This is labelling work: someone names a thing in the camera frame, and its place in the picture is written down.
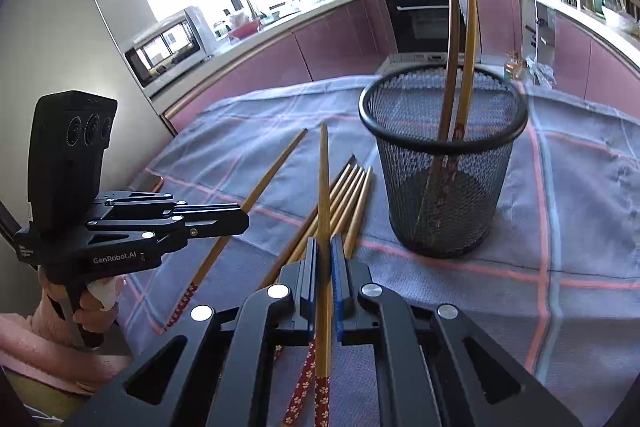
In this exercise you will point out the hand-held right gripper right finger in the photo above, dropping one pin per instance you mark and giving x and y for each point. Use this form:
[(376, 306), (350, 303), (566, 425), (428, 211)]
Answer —
[(338, 277)]

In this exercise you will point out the person's left forearm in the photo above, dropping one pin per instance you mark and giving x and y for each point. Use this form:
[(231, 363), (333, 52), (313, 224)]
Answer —
[(30, 347)]

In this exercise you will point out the silver microwave oven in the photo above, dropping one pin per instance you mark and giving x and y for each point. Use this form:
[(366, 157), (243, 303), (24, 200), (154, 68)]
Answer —
[(165, 44)]

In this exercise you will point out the red basin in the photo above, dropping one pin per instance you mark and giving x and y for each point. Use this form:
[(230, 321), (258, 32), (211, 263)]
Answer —
[(245, 28)]

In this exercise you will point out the pink kitchen cabinets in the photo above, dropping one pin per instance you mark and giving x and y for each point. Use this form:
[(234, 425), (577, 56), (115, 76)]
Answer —
[(325, 42)]

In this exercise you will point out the black mesh basket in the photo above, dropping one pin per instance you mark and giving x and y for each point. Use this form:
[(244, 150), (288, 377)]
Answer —
[(480, 207)]

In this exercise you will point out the blue checked tablecloth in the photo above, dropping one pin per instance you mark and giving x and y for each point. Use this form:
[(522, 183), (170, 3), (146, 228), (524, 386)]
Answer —
[(500, 307)]

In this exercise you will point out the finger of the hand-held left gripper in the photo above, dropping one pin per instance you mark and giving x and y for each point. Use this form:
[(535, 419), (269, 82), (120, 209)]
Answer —
[(150, 203), (220, 224)]

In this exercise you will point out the clear plastic bag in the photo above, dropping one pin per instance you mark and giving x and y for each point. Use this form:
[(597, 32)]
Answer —
[(542, 74)]

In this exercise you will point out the black built-in oven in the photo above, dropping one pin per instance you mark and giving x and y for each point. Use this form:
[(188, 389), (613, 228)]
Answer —
[(425, 17)]

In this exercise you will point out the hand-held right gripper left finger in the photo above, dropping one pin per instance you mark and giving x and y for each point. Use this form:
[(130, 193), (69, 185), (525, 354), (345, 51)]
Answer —
[(312, 272)]

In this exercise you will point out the person's left hand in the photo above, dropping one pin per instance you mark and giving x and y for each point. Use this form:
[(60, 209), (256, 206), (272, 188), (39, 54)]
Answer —
[(92, 307)]

